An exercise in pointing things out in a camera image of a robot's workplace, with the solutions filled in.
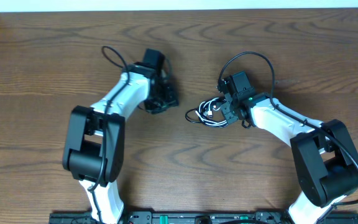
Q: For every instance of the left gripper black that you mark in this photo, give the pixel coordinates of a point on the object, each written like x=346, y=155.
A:
x=173, y=100

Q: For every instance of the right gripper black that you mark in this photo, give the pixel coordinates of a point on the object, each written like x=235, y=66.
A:
x=225, y=109

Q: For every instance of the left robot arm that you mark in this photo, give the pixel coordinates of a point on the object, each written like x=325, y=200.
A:
x=94, y=146

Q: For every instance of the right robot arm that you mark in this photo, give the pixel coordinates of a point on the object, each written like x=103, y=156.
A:
x=325, y=157

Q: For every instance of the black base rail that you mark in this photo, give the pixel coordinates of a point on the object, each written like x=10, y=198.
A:
x=197, y=218

